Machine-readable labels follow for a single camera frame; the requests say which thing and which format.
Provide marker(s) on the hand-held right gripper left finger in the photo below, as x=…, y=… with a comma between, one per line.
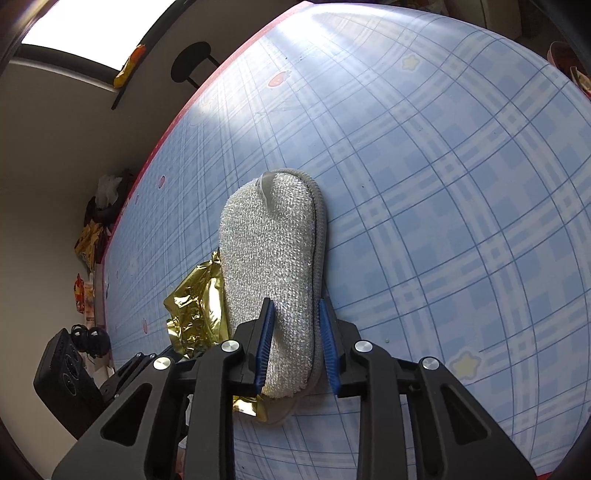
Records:
x=263, y=350

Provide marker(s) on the pile of yellow snack packets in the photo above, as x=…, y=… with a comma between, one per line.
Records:
x=90, y=244

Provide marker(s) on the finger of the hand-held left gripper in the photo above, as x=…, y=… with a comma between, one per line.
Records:
x=124, y=374

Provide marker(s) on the grey scouring pad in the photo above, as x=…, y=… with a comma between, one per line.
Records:
x=272, y=258

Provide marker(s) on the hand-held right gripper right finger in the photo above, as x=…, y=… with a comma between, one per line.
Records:
x=328, y=350

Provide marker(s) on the window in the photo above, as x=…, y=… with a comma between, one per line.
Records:
x=92, y=27

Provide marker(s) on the dark window sill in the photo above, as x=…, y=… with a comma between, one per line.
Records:
x=121, y=94

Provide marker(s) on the gold foil wrapper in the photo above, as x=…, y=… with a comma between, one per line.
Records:
x=196, y=300

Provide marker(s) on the black headphones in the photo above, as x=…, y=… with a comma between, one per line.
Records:
x=90, y=341

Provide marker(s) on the black round stool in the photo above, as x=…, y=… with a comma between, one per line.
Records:
x=191, y=62

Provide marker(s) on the red snack packets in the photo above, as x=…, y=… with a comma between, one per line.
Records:
x=81, y=295

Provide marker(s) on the yellow snack packet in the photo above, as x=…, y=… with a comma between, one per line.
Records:
x=129, y=64

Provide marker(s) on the dark chair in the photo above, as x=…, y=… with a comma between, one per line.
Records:
x=99, y=212

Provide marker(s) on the white plastic bag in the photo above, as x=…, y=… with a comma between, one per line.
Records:
x=108, y=189

